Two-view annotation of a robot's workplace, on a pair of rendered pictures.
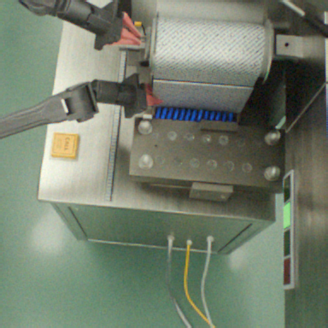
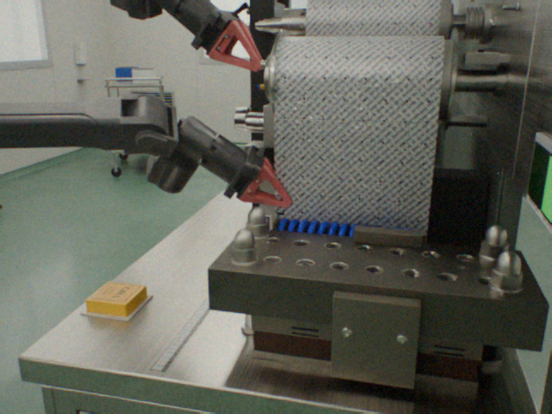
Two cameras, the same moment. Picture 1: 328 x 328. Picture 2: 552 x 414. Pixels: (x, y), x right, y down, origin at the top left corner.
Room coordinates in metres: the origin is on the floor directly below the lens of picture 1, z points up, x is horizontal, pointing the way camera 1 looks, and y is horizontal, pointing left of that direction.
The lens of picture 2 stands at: (-0.26, -0.13, 1.31)
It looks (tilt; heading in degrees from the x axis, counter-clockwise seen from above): 18 degrees down; 3
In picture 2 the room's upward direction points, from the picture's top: straight up
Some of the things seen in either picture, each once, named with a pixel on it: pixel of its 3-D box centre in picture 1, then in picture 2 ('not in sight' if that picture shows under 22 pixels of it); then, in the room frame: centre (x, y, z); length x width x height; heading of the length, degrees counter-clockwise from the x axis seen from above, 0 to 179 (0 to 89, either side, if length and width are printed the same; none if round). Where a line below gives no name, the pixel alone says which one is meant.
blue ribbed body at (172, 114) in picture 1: (196, 115); (347, 234); (0.50, -0.20, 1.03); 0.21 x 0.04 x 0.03; 79
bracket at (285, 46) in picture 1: (289, 46); (485, 56); (0.54, -0.39, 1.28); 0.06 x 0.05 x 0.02; 79
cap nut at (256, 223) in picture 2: (145, 125); (256, 221); (0.47, -0.07, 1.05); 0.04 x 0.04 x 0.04
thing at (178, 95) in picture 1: (198, 97); (350, 182); (0.51, -0.21, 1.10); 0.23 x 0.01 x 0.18; 79
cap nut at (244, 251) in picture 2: (145, 161); (244, 244); (0.38, -0.06, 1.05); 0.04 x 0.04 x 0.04
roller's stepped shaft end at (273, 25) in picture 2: not in sight; (270, 25); (0.86, -0.06, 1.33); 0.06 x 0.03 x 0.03; 79
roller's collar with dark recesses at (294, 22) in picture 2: not in sight; (299, 25); (0.85, -0.12, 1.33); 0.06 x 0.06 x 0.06; 79
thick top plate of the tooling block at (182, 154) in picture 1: (207, 155); (368, 279); (0.39, -0.23, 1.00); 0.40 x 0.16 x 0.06; 79
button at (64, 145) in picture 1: (64, 145); (117, 298); (0.49, 0.16, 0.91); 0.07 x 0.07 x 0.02; 79
